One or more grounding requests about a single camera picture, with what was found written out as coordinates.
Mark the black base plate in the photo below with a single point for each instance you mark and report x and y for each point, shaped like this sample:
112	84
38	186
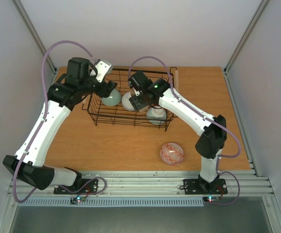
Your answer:
79	187
197	187

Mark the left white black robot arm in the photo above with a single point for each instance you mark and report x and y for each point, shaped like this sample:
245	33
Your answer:
82	78

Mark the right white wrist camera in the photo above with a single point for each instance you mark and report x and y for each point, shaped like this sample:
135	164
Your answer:
134	92

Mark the red bottom bowl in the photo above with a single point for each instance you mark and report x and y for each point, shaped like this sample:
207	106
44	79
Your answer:
171	153

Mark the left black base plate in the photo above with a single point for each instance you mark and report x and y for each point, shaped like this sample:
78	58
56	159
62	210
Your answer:
79	187

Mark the pale green bowl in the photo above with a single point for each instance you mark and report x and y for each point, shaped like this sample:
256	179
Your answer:
156	116
113	99

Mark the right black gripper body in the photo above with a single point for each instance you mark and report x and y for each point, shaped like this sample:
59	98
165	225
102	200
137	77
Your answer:
137	101

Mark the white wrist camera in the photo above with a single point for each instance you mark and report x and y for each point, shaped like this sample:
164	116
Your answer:
103	68
134	92

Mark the white bowl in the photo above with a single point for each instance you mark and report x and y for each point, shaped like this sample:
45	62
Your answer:
126	103
143	109

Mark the circuit board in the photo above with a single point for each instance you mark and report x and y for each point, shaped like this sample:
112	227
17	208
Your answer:
78	200
211	198

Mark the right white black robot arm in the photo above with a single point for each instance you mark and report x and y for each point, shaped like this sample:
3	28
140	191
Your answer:
211	136

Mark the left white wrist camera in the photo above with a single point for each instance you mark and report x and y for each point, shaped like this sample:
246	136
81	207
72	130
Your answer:
103	68

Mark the grey slotted cable duct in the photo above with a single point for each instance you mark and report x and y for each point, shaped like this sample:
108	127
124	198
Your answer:
94	202

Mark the left circuit board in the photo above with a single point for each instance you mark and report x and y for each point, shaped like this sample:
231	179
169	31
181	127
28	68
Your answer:
78	200

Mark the right circuit board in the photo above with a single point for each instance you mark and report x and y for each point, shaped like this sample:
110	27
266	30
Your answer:
211	198

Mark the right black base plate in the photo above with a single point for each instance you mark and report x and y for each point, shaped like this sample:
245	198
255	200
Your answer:
197	187

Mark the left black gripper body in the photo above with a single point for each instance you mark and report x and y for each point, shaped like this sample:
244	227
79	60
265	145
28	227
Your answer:
104	91

